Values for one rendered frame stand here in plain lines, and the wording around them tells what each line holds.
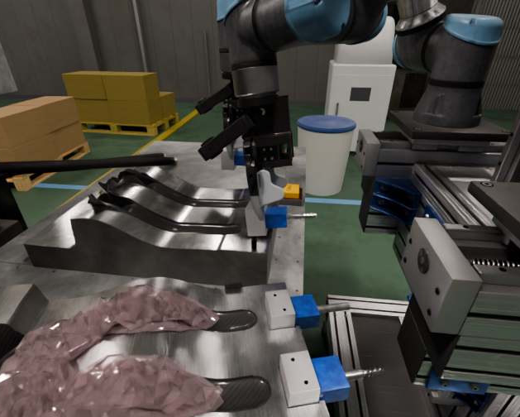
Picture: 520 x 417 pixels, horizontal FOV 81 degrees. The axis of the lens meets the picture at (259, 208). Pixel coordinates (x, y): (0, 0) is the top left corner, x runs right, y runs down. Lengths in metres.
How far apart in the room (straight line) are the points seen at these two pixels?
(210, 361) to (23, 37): 8.39
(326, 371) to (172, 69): 6.82
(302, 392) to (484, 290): 0.23
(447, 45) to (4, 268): 1.08
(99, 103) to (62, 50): 3.30
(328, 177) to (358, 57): 1.45
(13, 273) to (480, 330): 0.82
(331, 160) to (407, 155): 1.76
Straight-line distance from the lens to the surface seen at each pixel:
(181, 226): 0.66
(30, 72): 8.73
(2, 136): 3.38
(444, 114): 0.86
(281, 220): 0.57
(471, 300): 0.44
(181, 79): 7.00
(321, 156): 2.57
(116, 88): 4.73
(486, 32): 0.87
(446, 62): 0.88
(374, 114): 3.64
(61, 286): 0.73
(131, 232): 0.62
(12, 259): 0.87
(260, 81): 0.51
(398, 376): 1.29
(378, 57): 3.65
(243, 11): 0.52
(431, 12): 0.96
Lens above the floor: 1.23
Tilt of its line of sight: 30 degrees down
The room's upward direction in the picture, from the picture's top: straight up
